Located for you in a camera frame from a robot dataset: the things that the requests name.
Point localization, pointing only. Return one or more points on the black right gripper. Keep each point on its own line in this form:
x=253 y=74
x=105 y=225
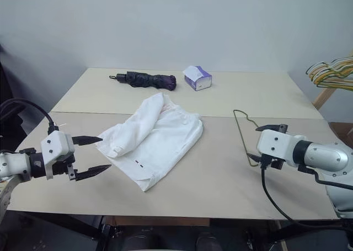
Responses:
x=271 y=162

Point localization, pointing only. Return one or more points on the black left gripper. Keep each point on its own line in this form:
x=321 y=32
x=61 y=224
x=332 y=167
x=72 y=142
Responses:
x=62 y=166

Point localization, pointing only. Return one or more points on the white cloth garment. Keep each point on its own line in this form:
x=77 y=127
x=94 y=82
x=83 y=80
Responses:
x=157 y=140

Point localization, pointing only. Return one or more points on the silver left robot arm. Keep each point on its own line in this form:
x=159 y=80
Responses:
x=13 y=164

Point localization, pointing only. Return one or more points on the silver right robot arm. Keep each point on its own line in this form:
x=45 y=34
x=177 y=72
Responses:
x=328 y=157

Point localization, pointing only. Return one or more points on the brown cardboard box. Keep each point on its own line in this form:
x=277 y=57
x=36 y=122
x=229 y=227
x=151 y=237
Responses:
x=343 y=132

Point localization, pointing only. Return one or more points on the purple tissue box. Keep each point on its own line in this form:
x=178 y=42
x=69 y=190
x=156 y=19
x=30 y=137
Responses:
x=200 y=78

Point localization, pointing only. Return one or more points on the black purple folded umbrella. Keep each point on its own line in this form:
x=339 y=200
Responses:
x=146 y=80

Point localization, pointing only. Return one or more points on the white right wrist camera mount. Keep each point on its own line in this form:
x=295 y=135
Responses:
x=275 y=143

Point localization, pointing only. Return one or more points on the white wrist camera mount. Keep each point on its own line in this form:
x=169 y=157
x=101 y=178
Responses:
x=275 y=143
x=56 y=143

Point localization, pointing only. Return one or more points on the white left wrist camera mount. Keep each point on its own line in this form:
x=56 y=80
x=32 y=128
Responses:
x=56 y=143

